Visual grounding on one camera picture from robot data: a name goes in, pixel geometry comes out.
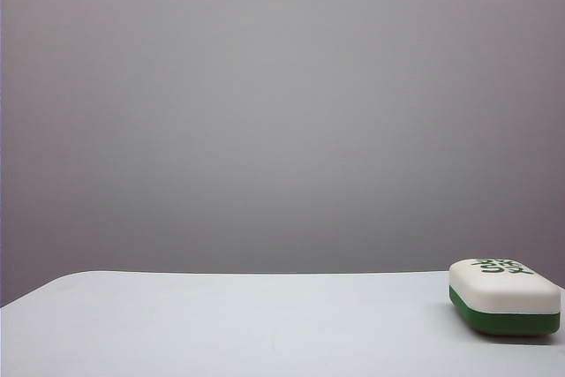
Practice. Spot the white green foam mahjong tile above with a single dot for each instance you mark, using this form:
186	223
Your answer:
499	288

